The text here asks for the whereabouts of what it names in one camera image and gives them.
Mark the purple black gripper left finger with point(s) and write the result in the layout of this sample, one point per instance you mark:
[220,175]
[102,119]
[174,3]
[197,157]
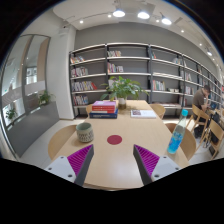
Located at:
[73,168]

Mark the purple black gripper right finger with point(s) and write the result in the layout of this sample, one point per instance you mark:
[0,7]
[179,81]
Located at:
[151,166]

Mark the clear blue water bottle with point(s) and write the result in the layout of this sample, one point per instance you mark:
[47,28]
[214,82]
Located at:
[178,133]

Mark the wooden chair near left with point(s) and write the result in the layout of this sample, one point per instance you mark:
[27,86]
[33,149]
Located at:
[59,139]

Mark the patterned ceramic mug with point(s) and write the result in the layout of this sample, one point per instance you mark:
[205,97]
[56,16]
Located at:
[85,132]

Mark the wooden chair near right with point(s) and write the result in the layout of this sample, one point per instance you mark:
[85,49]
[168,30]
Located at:
[187,147]

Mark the round red coaster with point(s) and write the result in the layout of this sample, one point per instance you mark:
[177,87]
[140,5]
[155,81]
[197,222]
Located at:
[114,139]

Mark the open white magazine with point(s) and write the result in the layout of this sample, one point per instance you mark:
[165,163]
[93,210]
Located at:
[143,114]

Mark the dark blue bottom book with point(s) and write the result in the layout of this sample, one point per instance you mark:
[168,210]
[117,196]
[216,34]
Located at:
[103,115]

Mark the wooden chair far right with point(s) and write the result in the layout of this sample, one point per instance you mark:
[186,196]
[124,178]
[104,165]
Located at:
[159,110]

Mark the wooden chair far left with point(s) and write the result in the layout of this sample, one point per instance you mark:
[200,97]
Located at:
[89,109]

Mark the pink red top books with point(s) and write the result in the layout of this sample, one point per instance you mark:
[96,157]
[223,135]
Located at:
[106,106]

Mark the wooden slat chair background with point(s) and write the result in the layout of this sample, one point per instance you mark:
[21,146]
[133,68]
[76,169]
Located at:
[198,117]

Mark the wooden slat chair nearest right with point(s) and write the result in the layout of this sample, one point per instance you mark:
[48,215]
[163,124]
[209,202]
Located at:
[214,135]

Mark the floor plant by window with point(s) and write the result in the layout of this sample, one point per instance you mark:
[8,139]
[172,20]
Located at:
[44,98]

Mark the seated man in brown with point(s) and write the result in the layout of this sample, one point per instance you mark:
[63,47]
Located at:
[200,100]

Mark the potted green plant on table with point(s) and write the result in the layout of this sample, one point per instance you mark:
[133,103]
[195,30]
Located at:
[120,88]

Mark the large grey bookshelf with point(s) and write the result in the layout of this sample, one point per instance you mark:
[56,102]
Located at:
[167,76]

